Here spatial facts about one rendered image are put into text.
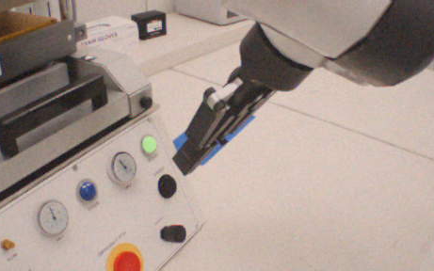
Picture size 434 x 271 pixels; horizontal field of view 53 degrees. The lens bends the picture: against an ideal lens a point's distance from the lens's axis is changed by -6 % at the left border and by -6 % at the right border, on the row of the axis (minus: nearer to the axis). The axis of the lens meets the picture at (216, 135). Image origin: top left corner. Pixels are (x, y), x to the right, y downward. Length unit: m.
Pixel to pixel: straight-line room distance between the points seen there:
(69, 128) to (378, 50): 0.36
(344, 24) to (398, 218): 0.52
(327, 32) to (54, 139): 0.34
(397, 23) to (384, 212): 0.51
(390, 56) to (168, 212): 0.42
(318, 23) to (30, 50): 0.40
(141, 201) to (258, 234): 0.19
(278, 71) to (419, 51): 0.16
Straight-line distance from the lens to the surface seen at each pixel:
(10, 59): 0.59
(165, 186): 0.64
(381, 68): 0.32
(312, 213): 0.75
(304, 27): 0.30
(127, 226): 0.60
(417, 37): 0.32
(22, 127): 0.50
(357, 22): 0.30
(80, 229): 0.56
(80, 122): 0.55
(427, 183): 0.88
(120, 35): 1.28
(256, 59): 0.44
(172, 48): 1.30
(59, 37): 0.63
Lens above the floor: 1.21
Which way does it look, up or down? 30 degrees down
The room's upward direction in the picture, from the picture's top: straight up
